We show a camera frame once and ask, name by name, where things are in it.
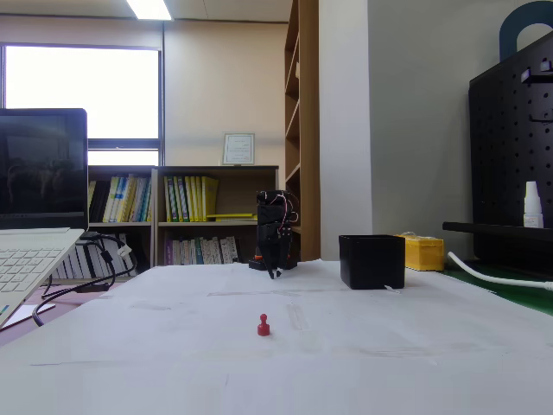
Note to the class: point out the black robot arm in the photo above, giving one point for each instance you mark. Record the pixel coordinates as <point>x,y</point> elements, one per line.
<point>270,214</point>

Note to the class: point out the window with dark frame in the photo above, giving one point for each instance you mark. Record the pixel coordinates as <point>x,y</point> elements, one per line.
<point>82,86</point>

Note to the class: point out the green desk mat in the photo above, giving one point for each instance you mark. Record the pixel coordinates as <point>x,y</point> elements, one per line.
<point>510,295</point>

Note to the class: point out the yellow box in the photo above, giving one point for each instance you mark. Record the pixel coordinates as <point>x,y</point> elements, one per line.
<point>425,255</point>

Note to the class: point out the black pegboard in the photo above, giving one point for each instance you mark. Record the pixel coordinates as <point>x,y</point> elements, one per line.
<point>505,164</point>

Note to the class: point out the framed certificate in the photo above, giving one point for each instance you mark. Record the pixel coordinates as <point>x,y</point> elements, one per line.
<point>238,149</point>

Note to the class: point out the white card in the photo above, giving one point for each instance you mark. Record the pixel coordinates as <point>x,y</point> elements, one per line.
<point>26,313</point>

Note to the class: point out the thick yellow book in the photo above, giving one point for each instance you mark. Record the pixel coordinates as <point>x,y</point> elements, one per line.
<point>210,196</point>

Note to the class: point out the flat yellow book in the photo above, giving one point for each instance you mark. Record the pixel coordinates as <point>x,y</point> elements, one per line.
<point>231,215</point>

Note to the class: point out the white paper table cover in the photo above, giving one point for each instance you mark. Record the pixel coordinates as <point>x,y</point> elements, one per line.
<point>276,367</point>

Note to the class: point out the slim yellow book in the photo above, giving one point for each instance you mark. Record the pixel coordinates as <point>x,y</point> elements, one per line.
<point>199,199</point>
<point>188,199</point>
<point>194,199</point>

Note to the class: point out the black square box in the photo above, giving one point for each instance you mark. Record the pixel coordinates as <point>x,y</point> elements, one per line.
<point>371,263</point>

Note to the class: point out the small red pawn piece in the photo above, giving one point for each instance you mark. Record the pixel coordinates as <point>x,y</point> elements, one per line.
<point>263,328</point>

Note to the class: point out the white dropper bottle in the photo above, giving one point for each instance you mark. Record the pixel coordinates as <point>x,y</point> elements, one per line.
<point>532,207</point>

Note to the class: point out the tall wooden bookshelf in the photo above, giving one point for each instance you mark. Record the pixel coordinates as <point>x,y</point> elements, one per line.
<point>309,129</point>

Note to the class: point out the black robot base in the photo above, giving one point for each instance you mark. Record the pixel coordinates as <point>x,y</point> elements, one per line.
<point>259,264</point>

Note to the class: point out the teal arch shape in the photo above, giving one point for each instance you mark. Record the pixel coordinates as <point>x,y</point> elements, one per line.
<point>510,30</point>

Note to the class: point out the white laptop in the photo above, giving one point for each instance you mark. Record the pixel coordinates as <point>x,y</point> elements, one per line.
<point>39,173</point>

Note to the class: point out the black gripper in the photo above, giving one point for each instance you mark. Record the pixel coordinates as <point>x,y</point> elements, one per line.
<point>271,237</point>

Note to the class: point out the low dark bookcase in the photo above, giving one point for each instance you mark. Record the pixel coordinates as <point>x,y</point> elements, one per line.
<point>121,224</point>
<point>216,224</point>

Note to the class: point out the ceiling light panel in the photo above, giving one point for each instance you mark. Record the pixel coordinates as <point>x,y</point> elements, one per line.
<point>149,8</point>

